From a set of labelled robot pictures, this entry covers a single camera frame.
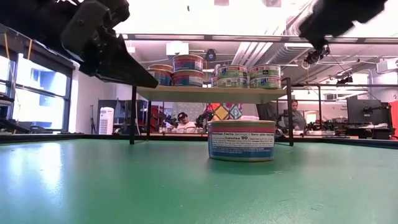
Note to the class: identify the large window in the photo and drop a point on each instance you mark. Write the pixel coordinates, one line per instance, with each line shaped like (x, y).
(40, 105)

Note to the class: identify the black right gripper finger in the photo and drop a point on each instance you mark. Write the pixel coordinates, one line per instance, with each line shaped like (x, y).
(314, 31)

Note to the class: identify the colourful patterned cloth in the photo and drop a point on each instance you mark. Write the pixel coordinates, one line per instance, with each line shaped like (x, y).
(225, 112)

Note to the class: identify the dark monitor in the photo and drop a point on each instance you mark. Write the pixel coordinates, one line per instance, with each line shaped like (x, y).
(363, 112)

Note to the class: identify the person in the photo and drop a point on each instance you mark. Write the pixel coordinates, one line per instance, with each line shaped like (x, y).
(298, 119)
(185, 124)

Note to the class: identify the black ceiling camera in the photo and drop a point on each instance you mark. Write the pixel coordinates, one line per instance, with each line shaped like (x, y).
(315, 56)

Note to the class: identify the black ceiling spotlight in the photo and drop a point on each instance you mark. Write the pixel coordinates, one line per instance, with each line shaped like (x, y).
(345, 80)

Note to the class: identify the green table mat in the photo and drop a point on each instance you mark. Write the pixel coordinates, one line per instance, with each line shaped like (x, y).
(124, 186)

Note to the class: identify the white ceiling unit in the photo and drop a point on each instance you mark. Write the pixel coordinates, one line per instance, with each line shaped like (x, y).
(388, 65)

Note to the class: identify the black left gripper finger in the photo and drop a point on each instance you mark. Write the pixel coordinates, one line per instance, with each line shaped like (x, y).
(118, 65)

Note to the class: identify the small wooden shelf black frame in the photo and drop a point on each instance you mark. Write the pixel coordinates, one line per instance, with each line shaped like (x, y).
(211, 95)

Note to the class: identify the red panel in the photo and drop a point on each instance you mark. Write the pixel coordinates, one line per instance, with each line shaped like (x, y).
(395, 118)

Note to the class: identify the black round ceiling fixture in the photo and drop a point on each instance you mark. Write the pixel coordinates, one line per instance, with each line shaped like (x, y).
(211, 55)

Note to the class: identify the white tower appliance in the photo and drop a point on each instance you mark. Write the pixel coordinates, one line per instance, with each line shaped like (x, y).
(106, 121)

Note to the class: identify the black tripod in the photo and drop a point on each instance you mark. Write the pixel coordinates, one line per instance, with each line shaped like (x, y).
(92, 124)

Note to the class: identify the long ceiling light bar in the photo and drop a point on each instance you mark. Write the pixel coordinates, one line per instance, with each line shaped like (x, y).
(248, 38)

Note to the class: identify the silver ceiling ducts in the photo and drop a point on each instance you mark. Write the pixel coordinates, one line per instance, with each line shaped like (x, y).
(273, 54)

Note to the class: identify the white cloth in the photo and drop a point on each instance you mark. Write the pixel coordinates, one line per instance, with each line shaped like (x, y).
(250, 110)

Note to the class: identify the dark cabinet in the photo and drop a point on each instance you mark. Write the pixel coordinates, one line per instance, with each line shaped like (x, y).
(122, 112)

